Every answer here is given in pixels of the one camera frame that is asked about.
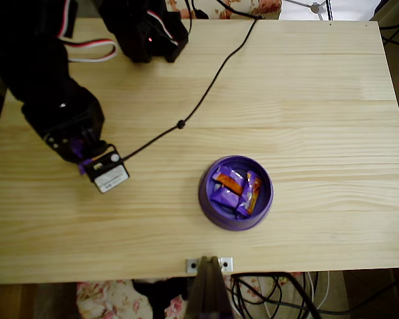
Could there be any purple bowl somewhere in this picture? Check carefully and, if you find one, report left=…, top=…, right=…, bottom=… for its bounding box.
left=198, top=155, right=275, bottom=232

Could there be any grey curtain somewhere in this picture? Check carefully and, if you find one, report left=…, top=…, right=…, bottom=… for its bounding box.
left=74, top=0, right=102, bottom=19

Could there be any floral cloth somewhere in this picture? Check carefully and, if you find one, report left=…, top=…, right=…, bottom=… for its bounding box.
left=166, top=0, right=283, bottom=21
left=75, top=272, right=307, bottom=319

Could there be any black fabric item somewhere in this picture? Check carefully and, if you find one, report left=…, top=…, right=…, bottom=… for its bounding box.
left=132, top=278, right=189, bottom=319

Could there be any grey metal star base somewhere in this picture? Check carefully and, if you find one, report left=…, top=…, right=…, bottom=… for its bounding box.
left=284, top=0, right=335, bottom=15

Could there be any white red servo cable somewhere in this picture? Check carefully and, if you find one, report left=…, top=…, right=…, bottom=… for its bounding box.
left=147, top=9, right=180, bottom=47
left=57, top=0, right=118, bottom=64

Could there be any black camera cable with knot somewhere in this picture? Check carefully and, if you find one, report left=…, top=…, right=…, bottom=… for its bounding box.
left=122, top=0, right=263, bottom=161

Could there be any black power cable with plug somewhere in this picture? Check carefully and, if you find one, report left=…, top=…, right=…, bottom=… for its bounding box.
left=184, top=0, right=209, bottom=34

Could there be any metal mounting bracket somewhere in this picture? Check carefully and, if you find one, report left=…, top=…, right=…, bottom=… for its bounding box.
left=185, top=257, right=234, bottom=273

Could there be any dark camera stand pole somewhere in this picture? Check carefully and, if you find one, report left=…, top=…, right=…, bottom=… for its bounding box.
left=185, top=255, right=233, bottom=319

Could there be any thin black cable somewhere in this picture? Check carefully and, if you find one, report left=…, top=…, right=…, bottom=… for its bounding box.
left=225, top=274, right=284, bottom=319
left=262, top=272, right=399, bottom=315
left=378, top=18, right=399, bottom=54

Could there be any thick black cable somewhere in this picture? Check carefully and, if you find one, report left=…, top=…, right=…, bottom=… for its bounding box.
left=275, top=272, right=323, bottom=319

